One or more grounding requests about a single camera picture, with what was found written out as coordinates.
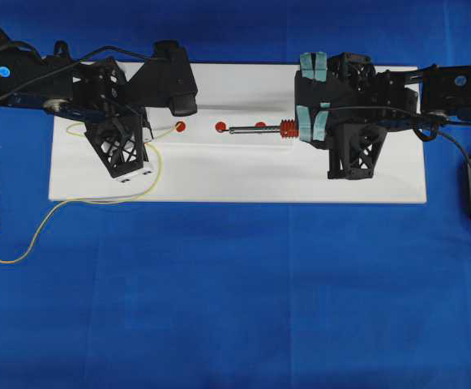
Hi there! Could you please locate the white rectangular board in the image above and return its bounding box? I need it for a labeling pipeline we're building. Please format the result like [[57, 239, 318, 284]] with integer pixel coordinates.
[[49, 63, 426, 203]]

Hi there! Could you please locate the taped right wrist camera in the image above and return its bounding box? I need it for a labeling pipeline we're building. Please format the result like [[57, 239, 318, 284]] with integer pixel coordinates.
[[294, 52, 343, 143]]

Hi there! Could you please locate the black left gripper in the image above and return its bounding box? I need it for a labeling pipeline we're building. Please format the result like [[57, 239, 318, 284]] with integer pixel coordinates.
[[71, 58, 152, 178]]

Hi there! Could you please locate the blue table cloth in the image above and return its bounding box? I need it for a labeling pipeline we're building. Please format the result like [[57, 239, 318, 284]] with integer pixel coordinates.
[[0, 1, 471, 388]]

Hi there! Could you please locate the middle red mark dot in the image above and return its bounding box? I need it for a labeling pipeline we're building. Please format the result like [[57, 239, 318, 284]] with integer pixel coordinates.
[[215, 122, 227, 133]]

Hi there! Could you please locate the left red mark dot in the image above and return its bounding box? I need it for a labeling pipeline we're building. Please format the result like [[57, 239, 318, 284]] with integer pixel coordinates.
[[174, 121, 186, 133]]

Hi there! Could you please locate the red mark dot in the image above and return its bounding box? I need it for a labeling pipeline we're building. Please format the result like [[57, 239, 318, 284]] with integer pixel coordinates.
[[174, 121, 186, 133], [215, 122, 227, 133]]

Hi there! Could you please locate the black right camera cable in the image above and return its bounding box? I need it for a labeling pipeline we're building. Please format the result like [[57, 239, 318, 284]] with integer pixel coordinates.
[[319, 103, 471, 171]]

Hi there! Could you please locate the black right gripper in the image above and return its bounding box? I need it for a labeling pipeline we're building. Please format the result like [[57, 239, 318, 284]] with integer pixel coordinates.
[[326, 53, 418, 180]]

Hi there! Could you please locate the red handled soldering iron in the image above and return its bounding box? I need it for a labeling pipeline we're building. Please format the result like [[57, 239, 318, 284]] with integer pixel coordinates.
[[228, 119, 299, 139]]

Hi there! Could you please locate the black left camera cable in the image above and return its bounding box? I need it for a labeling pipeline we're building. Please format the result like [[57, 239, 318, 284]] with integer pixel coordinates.
[[0, 40, 171, 109]]

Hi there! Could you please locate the black camera cable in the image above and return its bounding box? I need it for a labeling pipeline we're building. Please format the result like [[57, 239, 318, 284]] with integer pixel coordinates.
[[0, 40, 171, 109], [319, 103, 471, 171]]

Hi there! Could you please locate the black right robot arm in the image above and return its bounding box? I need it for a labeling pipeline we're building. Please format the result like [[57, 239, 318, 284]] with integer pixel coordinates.
[[327, 53, 471, 180]]

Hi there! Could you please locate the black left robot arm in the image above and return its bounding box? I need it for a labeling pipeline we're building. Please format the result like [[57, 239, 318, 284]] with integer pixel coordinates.
[[0, 28, 150, 182]]

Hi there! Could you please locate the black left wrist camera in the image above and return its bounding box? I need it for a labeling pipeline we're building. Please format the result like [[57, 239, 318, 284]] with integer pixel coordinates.
[[125, 40, 198, 117]]

